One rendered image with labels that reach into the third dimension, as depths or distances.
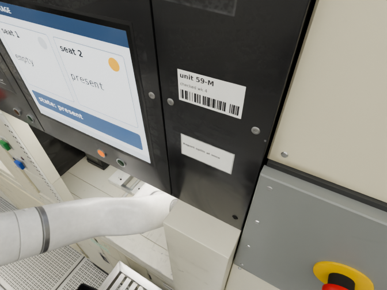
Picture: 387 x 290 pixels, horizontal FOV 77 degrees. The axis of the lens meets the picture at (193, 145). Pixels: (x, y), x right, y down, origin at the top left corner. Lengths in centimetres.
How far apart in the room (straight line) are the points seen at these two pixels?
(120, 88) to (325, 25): 24
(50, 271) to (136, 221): 157
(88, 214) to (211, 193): 29
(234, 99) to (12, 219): 43
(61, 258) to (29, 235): 159
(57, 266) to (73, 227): 155
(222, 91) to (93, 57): 18
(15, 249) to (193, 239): 30
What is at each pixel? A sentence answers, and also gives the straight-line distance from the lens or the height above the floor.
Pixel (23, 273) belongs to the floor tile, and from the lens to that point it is 219.
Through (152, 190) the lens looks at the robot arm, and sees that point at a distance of 66.
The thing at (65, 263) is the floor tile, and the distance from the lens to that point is 208.
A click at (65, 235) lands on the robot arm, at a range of 55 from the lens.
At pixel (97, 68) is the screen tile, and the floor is 162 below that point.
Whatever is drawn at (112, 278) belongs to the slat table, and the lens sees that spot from 110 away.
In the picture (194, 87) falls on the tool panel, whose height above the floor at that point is 164.
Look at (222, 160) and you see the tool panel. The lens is 31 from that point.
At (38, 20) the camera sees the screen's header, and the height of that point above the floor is 167.
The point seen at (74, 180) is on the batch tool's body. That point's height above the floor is 87.
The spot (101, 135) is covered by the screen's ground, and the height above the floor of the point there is 149.
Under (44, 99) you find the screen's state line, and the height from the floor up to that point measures 152.
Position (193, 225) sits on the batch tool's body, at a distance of 42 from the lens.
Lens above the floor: 177
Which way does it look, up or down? 44 degrees down
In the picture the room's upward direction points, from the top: straight up
